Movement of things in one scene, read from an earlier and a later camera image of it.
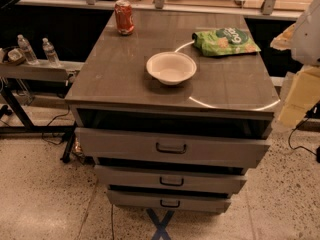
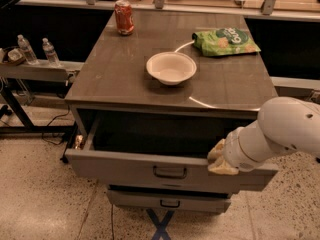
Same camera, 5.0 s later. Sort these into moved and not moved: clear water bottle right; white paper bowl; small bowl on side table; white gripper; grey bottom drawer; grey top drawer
Moved: white gripper; grey top drawer
Not moved: grey bottom drawer; clear water bottle right; small bowl on side table; white paper bowl
